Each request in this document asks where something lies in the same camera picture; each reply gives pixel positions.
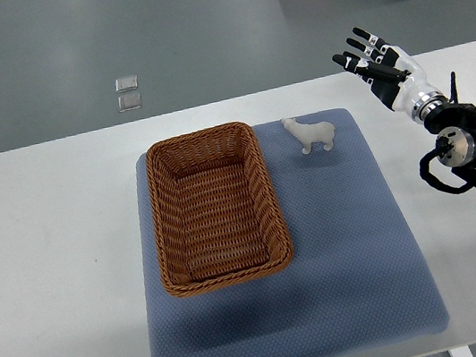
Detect brown wicker basket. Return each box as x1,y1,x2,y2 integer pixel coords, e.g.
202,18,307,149
145,122,293,297

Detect blue quilted mat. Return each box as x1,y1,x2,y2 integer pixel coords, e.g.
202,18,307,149
136,108,449,357

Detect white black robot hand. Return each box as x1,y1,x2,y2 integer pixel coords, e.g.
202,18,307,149
332,28,446,123

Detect upper metal floor plate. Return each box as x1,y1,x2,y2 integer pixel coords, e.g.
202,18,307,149
115,74,139,93

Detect white bear figurine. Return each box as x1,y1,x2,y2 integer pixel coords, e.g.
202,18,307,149
281,117,336,155

